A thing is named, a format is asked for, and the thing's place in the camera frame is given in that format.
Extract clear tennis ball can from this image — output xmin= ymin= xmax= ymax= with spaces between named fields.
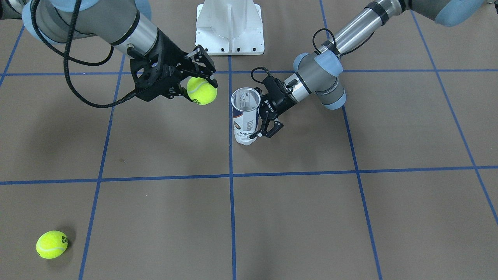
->
xmin=230 ymin=87 xmax=260 ymax=145

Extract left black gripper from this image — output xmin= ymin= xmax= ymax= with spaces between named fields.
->
xmin=249 ymin=84 xmax=297 ymax=140

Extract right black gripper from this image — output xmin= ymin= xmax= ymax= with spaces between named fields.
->
xmin=130 ymin=31 xmax=218 ymax=103

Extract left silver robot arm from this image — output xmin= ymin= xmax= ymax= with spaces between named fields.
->
xmin=249 ymin=0 xmax=484 ymax=139

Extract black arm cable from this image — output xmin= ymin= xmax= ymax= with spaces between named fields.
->
xmin=251 ymin=28 xmax=376 ymax=84

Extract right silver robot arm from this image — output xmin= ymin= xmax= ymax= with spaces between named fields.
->
xmin=1 ymin=0 xmax=218 ymax=108

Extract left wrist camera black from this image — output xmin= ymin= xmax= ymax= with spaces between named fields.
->
xmin=263 ymin=75 xmax=281 ymax=99

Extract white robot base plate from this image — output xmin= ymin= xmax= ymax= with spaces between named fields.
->
xmin=195 ymin=0 xmax=265 ymax=56

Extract yellow tennis ball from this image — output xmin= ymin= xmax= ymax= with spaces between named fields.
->
xmin=187 ymin=77 xmax=217 ymax=106
xmin=36 ymin=230 xmax=69 ymax=259

